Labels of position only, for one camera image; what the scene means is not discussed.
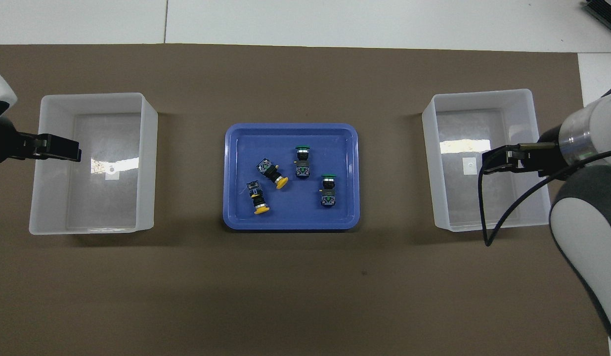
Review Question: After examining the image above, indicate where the black stand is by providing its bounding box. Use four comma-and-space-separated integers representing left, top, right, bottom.
582, 0, 611, 26

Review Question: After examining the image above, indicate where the translucent white plastic box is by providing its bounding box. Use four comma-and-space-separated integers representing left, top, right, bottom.
422, 89, 552, 233
29, 92, 159, 235

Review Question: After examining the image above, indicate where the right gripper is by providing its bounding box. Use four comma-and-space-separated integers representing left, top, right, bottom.
516, 126, 566, 175

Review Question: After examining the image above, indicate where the green push button switch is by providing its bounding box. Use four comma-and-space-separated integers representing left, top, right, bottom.
294, 145, 312, 179
319, 174, 337, 208

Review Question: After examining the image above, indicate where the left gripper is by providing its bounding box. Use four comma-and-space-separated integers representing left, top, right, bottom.
0, 116, 40, 167

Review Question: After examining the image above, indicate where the black cable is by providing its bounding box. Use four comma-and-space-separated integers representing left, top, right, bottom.
478, 148, 611, 247

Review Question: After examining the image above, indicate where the yellow push button switch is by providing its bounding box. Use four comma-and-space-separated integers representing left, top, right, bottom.
256, 158, 290, 190
246, 180, 271, 216

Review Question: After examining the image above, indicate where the blue plastic tray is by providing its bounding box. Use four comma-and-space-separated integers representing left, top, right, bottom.
222, 123, 361, 231

